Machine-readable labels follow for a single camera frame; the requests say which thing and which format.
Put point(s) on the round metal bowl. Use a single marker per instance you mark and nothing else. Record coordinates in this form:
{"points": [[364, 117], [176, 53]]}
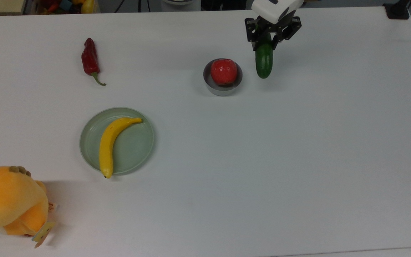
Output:
{"points": [[223, 91]]}

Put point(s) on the yellow banana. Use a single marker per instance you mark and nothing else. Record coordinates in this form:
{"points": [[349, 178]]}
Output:
{"points": [[106, 150]]}

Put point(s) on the red apple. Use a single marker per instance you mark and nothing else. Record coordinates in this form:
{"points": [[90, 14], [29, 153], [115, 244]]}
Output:
{"points": [[223, 71]]}

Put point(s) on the yellow plush hang tag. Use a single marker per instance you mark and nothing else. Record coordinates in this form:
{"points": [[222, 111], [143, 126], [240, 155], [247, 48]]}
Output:
{"points": [[43, 233]]}

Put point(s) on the Franka gripper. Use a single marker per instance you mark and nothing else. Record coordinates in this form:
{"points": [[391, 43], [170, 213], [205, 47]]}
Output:
{"points": [[273, 9]]}

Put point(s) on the orange plush dinosaur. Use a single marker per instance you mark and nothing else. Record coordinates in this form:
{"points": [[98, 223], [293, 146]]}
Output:
{"points": [[9, 200]]}

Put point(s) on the red chili pepper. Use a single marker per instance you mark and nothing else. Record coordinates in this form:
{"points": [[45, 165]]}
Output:
{"points": [[89, 59]]}

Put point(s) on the green cucumber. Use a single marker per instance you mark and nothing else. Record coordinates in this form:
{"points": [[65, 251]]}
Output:
{"points": [[264, 64]]}

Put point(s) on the pale green plate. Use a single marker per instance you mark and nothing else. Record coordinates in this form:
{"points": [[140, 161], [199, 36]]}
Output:
{"points": [[134, 146]]}

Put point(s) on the pile of colourful toys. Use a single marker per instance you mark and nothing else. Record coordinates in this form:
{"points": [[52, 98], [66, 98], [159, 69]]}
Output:
{"points": [[66, 5]]}

